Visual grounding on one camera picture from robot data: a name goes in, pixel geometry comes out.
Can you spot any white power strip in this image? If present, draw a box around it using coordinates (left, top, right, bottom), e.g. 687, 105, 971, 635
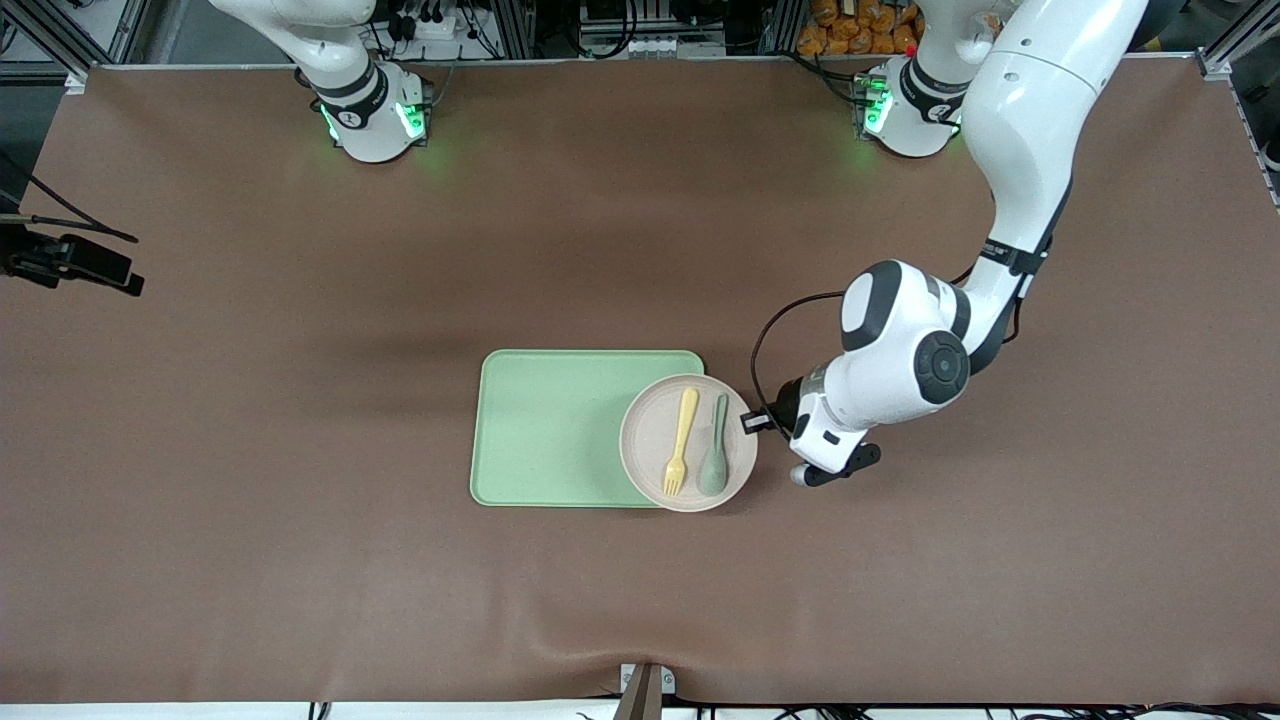
388, 0, 493, 43

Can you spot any round beige plate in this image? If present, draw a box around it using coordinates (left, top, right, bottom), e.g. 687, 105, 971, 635
619, 374, 759, 513

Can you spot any pale green plastic spoon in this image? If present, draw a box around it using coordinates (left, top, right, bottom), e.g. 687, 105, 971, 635
697, 394, 731, 497

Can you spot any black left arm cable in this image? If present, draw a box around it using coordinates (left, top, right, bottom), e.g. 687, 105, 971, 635
750, 290, 851, 416

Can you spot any brown table cover mat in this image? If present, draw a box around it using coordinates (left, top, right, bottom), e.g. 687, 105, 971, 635
0, 58, 1280, 706

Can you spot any bag of orange items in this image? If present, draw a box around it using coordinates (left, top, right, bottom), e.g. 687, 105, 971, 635
797, 0, 926, 57

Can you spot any light green rectangular tray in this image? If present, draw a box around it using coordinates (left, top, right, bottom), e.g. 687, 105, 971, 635
470, 349, 707, 509

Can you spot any yellow plastic fork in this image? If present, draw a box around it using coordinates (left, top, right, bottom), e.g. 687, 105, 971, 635
663, 387, 700, 497

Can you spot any metal table edge bracket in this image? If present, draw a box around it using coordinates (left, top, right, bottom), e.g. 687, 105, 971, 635
618, 662, 677, 720

